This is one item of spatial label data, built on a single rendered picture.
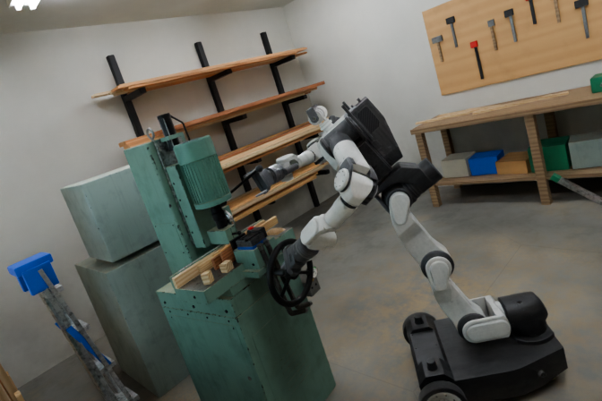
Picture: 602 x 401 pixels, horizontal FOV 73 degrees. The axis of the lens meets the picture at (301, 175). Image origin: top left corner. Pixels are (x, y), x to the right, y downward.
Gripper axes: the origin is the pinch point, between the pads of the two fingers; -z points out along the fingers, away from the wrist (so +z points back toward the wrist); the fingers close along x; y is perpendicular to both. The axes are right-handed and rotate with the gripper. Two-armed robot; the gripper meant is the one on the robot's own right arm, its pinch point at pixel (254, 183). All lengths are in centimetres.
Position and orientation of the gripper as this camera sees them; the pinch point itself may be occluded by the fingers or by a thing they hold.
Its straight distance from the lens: 192.7
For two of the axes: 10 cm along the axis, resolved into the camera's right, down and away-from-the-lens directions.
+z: 5.7, -3.2, 7.5
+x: 5.4, 8.4, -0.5
